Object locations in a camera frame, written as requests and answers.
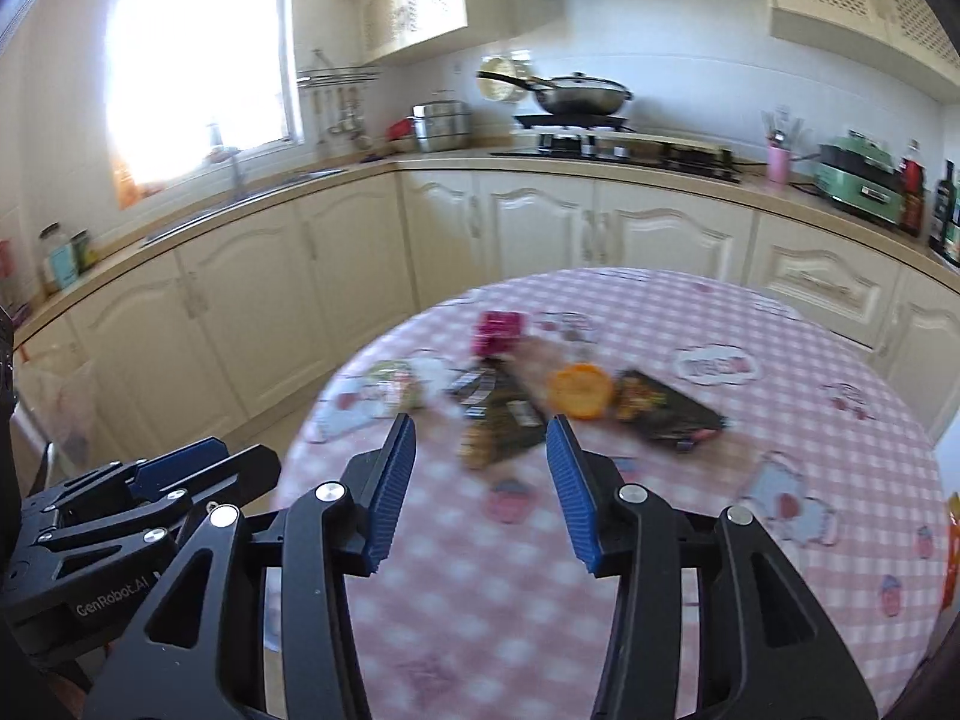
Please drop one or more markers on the red bowl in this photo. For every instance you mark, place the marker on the red bowl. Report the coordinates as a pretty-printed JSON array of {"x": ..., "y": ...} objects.
[{"x": 400, "y": 131}]

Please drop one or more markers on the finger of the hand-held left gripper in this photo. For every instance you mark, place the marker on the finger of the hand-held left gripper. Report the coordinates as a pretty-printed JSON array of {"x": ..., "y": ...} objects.
[
  {"x": 240, "y": 469},
  {"x": 184, "y": 461}
]

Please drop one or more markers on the green electric cooker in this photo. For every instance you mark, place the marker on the green electric cooker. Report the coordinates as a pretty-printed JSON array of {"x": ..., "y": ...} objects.
[{"x": 859, "y": 180}]

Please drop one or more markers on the orange fruit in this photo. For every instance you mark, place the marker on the orange fruit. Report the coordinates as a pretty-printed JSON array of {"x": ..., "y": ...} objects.
[{"x": 577, "y": 390}]

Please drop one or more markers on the pink utensil holder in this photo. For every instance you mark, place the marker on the pink utensil holder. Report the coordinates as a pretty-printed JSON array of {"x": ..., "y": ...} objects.
[{"x": 778, "y": 165}]

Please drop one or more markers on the hanging metal spatula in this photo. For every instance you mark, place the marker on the hanging metal spatula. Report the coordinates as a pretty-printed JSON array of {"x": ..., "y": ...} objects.
[{"x": 324, "y": 120}]

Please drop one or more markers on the small dark jar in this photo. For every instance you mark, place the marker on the small dark jar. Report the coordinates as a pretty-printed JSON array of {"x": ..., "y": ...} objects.
[{"x": 84, "y": 251}]

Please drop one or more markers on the small lattice door cabinet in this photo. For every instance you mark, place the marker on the small lattice door cabinet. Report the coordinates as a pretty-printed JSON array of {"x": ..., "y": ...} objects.
[{"x": 412, "y": 0}]

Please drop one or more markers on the utensils in holder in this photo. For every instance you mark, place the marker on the utensils in holder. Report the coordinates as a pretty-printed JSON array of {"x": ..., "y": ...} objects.
[{"x": 781, "y": 129}]

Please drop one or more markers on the steel sink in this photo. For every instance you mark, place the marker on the steel sink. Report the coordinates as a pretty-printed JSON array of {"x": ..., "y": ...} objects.
[{"x": 240, "y": 199}]

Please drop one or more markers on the metal utensil rack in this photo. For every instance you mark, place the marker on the metal utensil rack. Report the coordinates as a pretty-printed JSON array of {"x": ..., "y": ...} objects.
[{"x": 337, "y": 75}]

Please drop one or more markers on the teal box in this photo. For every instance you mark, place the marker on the teal box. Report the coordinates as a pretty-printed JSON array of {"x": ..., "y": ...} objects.
[{"x": 66, "y": 268}]

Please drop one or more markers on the orange packet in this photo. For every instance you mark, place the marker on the orange packet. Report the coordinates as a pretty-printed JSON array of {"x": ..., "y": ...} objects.
[{"x": 952, "y": 547}]

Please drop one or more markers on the kitchen window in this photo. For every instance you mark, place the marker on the kitchen window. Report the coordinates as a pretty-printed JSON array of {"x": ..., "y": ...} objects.
[{"x": 195, "y": 52}]

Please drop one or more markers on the cream hanging colander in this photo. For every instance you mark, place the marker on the cream hanging colander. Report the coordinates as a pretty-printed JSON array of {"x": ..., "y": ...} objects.
[{"x": 499, "y": 86}]

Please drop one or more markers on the clear jar white lid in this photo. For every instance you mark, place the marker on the clear jar white lid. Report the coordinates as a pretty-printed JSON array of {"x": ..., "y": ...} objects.
[{"x": 52, "y": 244}]

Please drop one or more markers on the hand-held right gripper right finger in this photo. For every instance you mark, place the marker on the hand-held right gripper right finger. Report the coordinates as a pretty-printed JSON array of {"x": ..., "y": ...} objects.
[{"x": 574, "y": 495}]

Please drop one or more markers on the hanging metal ladle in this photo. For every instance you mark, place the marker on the hanging metal ladle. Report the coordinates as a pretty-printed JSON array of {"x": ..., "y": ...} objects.
[{"x": 358, "y": 127}]

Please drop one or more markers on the dark yellow-print snack packet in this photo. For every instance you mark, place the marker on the dark yellow-print snack packet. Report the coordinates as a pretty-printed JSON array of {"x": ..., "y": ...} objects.
[{"x": 667, "y": 409}]

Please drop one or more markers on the magenta wrapper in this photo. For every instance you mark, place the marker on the magenta wrapper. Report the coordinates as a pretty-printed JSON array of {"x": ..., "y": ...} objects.
[{"x": 499, "y": 334}]

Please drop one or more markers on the hanging translucent plastic bag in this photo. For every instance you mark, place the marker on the hanging translucent plastic bag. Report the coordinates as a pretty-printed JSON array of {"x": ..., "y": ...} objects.
[{"x": 67, "y": 405}]

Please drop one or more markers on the orange windowsill item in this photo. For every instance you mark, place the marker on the orange windowsill item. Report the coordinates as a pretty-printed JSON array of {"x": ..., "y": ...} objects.
[{"x": 126, "y": 180}]

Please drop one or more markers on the dark glass bottle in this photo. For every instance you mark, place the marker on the dark glass bottle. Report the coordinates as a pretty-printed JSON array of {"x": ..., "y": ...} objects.
[{"x": 945, "y": 210}]

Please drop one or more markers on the steel faucet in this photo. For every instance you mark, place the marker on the steel faucet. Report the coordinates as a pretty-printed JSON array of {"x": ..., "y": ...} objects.
[{"x": 234, "y": 165}]

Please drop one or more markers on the wok with lid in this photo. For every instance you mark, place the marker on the wok with lid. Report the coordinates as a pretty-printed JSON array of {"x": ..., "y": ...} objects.
[{"x": 577, "y": 94}]

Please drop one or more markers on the steel steamer pot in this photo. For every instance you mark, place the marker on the steel steamer pot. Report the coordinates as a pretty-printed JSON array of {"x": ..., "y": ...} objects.
[{"x": 442, "y": 124}]

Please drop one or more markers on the black gas stove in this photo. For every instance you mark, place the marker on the black gas stove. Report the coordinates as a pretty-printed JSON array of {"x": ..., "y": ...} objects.
[{"x": 637, "y": 161}]

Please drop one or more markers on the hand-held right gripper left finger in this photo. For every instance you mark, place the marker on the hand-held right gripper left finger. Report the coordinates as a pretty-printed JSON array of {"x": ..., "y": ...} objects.
[{"x": 390, "y": 487}]

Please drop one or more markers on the round table pink checked cloth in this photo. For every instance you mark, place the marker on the round table pink checked cloth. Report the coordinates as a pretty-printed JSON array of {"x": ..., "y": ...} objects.
[{"x": 487, "y": 615}]

